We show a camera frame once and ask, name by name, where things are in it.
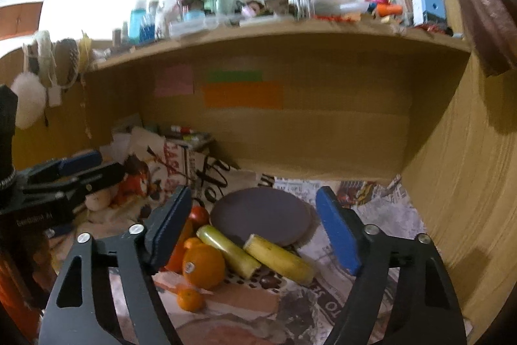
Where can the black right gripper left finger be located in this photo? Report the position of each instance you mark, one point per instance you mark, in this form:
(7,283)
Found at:
(81,307)

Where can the sticker mandarin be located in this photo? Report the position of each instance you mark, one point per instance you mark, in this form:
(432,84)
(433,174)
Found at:
(191,243)

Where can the blue liquid bottle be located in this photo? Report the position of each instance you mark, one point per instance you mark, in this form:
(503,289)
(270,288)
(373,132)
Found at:
(136,16)

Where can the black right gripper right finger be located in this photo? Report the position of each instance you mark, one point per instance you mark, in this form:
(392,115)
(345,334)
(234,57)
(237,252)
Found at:
(425,309)

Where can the printed newspaper sheet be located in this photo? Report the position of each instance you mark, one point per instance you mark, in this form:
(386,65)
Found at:
(266,309)

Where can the clear plastic flat box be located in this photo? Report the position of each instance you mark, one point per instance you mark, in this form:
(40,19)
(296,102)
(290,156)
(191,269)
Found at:
(207,23)

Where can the dark round plate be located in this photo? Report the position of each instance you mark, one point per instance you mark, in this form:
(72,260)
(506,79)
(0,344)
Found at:
(273,214)

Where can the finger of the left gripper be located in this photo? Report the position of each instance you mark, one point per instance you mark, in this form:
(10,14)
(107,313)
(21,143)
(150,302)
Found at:
(55,169)
(76,188)

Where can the large orange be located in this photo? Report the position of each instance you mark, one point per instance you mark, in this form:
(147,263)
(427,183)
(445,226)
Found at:
(203,266)

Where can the white fluffy pompom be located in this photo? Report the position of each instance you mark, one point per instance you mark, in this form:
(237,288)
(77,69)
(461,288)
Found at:
(31,99)

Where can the green-yellow banana piece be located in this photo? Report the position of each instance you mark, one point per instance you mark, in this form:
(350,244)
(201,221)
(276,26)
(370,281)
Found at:
(239,261)

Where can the pink sticky note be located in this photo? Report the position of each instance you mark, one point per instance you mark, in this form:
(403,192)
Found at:
(174,80)

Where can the orange sticky note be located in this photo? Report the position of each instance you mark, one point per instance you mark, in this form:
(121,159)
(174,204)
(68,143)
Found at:
(250,95)

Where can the green sticky note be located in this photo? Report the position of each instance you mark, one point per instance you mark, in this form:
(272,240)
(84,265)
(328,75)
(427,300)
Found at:
(234,76)

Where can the small red tomato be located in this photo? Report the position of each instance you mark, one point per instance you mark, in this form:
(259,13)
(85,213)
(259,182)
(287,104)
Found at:
(199,216)

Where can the red white marker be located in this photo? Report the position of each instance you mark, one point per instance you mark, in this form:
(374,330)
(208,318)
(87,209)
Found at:
(181,130)

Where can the small mandarin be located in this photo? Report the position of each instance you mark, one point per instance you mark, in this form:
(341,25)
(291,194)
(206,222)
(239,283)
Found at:
(190,300)

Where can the large red tomato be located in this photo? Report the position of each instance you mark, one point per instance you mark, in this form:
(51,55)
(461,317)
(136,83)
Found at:
(175,261)

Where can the yellow banana piece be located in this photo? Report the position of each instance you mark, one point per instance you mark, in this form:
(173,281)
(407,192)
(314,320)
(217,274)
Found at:
(280,260)

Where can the blue pencil sharpener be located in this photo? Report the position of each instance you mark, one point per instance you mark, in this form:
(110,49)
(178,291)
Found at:
(433,11)

